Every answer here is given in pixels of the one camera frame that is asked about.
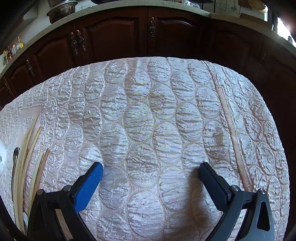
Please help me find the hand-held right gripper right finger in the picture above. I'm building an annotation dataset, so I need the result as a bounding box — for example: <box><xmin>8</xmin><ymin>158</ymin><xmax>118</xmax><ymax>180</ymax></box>
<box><xmin>198</xmin><ymin>162</ymin><xmax>276</xmax><ymax>241</ymax></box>

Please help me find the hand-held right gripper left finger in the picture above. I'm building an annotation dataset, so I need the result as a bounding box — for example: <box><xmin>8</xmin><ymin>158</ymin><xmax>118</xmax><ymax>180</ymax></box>
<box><xmin>26</xmin><ymin>162</ymin><xmax>104</xmax><ymax>241</ymax></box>

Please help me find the pale bamboo chopstick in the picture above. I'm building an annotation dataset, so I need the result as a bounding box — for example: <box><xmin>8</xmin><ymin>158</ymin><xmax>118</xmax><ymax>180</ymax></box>
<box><xmin>15</xmin><ymin>148</ymin><xmax>30</xmax><ymax>230</ymax></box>
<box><xmin>17</xmin><ymin>127</ymin><xmax>43</xmax><ymax>233</ymax></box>
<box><xmin>28</xmin><ymin>152</ymin><xmax>44</xmax><ymax>209</ymax></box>
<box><xmin>12</xmin><ymin>113</ymin><xmax>40</xmax><ymax>209</ymax></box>

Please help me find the metal spoon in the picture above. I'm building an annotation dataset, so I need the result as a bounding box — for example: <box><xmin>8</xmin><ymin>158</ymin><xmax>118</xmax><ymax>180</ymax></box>
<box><xmin>11</xmin><ymin>147</ymin><xmax>21</xmax><ymax>197</ymax></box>

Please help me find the quilted white tablecloth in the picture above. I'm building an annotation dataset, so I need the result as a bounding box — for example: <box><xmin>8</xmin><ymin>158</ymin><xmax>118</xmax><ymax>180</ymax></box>
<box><xmin>0</xmin><ymin>57</ymin><xmax>290</xmax><ymax>241</ymax></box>

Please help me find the dark wooden kitchen cabinet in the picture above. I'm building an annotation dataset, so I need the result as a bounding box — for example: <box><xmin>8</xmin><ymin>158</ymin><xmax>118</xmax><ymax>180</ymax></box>
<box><xmin>0</xmin><ymin>6</ymin><xmax>296</xmax><ymax>112</ymax></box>

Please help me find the row of small colourful bottles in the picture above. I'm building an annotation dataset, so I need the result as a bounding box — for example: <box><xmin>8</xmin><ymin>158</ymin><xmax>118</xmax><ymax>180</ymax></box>
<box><xmin>2</xmin><ymin>37</ymin><xmax>25</xmax><ymax>66</ymax></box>

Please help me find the dark metal basin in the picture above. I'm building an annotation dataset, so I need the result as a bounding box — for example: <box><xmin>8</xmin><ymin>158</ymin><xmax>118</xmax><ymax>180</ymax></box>
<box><xmin>46</xmin><ymin>0</ymin><xmax>79</xmax><ymax>24</ymax></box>

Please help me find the wooden knife block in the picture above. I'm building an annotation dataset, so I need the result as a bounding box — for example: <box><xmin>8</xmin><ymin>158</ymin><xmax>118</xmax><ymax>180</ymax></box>
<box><xmin>238</xmin><ymin>0</ymin><xmax>253</xmax><ymax>10</ymax></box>

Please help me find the round yellow board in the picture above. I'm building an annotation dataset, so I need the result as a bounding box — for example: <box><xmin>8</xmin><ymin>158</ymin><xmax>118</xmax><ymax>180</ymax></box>
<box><xmin>251</xmin><ymin>0</ymin><xmax>267</xmax><ymax>11</ymax></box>

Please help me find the black wire rack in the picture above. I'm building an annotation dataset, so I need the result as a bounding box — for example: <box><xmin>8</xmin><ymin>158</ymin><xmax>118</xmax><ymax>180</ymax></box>
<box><xmin>201</xmin><ymin>0</ymin><xmax>228</xmax><ymax>14</ymax></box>

